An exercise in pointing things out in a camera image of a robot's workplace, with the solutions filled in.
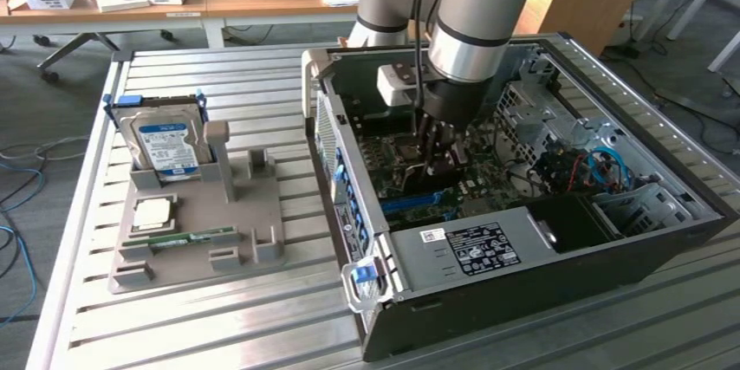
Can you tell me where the blue expansion slot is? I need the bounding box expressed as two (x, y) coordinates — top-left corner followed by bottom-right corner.
(379, 191), (448, 216)

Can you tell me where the silver CPU chip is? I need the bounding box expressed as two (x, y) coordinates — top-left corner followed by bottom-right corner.
(131, 198), (175, 232)

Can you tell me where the grey castor leg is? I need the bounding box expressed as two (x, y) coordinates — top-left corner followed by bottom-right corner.
(35, 31), (123, 83)

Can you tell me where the grey plastic parts rack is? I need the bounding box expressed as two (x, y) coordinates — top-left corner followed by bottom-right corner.
(107, 120), (288, 295)

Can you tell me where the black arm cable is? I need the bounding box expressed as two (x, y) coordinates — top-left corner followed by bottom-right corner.
(411, 0), (447, 109)

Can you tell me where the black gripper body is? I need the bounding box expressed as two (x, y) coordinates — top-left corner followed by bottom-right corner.
(419, 78), (493, 132)

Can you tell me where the red disk wire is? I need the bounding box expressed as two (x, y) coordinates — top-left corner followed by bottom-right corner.
(564, 151), (587, 191)

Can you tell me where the silver perforated drive cage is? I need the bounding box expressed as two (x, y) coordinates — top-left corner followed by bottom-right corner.
(493, 51), (631, 163)

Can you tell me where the green RAM stick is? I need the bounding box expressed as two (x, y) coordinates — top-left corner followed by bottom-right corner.
(124, 226), (239, 250)

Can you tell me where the blue floor cable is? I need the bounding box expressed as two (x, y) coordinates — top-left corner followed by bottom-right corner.
(0, 161), (47, 328)

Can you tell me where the blue disk wire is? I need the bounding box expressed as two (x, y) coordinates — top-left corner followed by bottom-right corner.
(587, 146), (636, 193)

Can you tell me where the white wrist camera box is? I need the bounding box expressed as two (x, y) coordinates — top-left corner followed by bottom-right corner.
(376, 64), (432, 107)

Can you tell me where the open black PC case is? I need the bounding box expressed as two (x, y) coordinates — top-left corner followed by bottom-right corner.
(300, 31), (740, 362)

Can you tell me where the hard disk with blue caddy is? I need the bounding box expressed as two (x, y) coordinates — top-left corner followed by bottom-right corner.
(101, 93), (213, 183)

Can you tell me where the blue case release latch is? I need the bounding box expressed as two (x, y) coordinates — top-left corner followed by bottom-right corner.
(351, 265), (377, 287)

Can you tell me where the green motherboard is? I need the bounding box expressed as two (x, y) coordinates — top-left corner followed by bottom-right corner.
(352, 114), (544, 232)

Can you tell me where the silver power supply unit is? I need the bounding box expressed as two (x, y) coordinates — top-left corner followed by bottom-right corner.
(385, 206), (560, 294)

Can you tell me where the CPU socket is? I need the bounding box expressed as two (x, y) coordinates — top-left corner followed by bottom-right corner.
(389, 132), (421, 164)

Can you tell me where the low-profile Nvidia graphics card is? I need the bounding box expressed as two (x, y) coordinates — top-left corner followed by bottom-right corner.
(375, 161), (467, 198)

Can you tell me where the silver disk bay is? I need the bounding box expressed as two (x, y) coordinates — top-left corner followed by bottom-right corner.
(588, 183), (695, 237)

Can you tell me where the white table frame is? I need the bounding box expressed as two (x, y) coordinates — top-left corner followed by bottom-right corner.
(632, 0), (740, 75)

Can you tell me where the grey floor cable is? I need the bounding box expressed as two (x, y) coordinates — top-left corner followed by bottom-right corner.
(0, 134), (92, 164)

